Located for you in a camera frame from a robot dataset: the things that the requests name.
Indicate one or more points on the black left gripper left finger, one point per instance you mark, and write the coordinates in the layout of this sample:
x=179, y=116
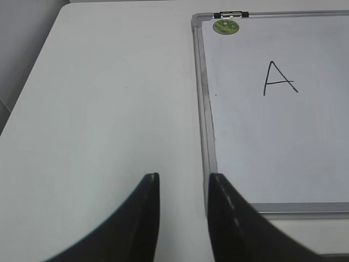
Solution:
x=129, y=234

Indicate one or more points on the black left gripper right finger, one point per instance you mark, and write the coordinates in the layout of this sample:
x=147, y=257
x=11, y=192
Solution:
x=239, y=233

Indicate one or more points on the white framed whiteboard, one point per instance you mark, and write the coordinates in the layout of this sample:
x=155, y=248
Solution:
x=273, y=113

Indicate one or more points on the green round magnet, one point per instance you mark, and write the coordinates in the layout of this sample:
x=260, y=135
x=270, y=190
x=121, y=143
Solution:
x=226, y=27

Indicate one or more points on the black silver marker pen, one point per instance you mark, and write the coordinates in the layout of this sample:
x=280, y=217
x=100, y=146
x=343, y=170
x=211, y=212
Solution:
x=231, y=15

